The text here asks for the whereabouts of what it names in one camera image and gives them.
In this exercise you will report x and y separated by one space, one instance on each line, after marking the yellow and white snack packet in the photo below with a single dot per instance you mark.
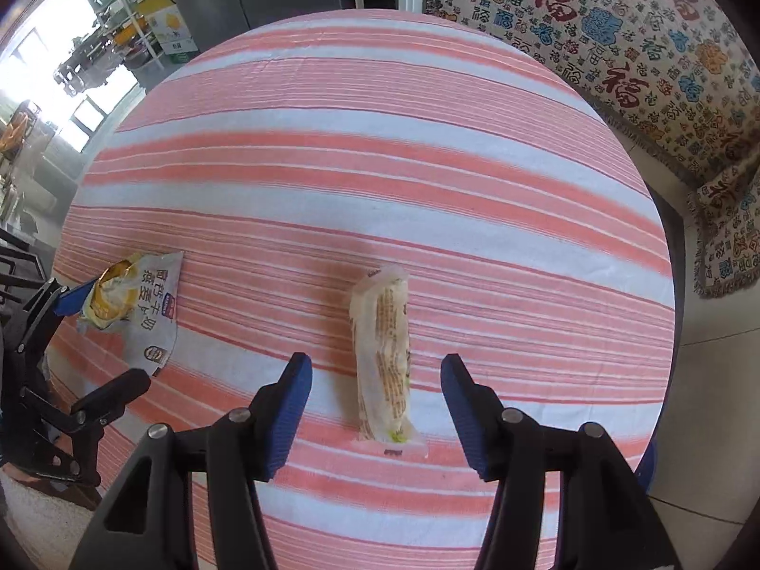
154 309

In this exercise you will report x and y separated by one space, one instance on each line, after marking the large printed blanket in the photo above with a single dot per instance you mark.
623 41

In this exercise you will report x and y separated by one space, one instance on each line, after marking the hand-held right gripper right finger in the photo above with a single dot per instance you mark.
469 421

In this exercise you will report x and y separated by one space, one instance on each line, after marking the pink striped tablecloth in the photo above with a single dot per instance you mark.
386 190

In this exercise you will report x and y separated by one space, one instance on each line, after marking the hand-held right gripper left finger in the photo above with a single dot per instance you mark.
291 415

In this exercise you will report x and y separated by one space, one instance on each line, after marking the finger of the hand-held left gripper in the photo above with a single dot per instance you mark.
71 300
113 392

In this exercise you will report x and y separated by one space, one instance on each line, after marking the yellow cardboard box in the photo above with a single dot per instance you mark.
166 24

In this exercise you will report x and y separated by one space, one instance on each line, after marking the white storage rack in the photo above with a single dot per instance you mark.
127 29

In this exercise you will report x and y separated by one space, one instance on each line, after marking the small printed blanket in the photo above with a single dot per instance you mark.
730 237

